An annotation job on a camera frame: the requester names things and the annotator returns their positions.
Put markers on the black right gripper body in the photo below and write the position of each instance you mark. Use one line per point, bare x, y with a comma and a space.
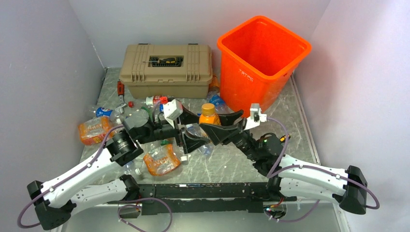
244, 141

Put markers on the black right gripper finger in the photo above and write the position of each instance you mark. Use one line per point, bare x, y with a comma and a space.
229, 118
219, 134

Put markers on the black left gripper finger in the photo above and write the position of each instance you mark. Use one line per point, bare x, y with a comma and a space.
193, 142
185, 116

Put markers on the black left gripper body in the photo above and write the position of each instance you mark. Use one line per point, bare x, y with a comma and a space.
164, 131

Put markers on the clear purple label water bottle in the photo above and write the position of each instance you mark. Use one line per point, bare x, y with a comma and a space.
207, 149

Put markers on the small orange juice bottle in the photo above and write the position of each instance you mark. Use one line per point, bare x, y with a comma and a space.
209, 115

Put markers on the large orange label bottle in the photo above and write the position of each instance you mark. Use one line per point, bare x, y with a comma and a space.
161, 160

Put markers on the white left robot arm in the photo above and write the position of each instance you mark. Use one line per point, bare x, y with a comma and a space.
56, 200

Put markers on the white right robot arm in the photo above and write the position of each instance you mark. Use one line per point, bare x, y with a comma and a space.
287, 175

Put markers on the blue label bottle near bin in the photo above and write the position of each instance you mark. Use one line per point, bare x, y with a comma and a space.
220, 105

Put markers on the orange plastic bin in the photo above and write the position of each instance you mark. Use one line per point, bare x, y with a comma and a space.
257, 59

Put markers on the red label clear bottle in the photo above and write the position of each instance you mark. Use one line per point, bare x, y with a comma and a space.
151, 101

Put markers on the orange bottle behind toolbox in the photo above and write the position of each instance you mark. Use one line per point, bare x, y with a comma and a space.
214, 86

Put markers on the yellow black screwdriver on table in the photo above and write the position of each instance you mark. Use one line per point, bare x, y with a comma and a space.
283, 138

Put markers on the tan plastic toolbox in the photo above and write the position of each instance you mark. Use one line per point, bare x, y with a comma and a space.
189, 77

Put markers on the blue label bottle front left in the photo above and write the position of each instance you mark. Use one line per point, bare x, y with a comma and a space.
131, 168

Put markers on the pepsi bottle far left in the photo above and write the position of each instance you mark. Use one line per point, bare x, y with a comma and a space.
112, 115

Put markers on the black yellow screwdriver on toolbox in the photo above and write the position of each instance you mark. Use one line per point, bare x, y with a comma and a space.
162, 60

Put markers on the crushed orange label bottle left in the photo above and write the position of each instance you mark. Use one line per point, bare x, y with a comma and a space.
94, 130

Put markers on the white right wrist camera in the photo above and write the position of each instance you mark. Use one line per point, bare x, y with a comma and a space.
256, 117

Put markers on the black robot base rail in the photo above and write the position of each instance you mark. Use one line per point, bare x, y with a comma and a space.
252, 197

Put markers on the red handled tool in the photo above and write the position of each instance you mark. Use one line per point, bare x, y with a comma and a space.
120, 93

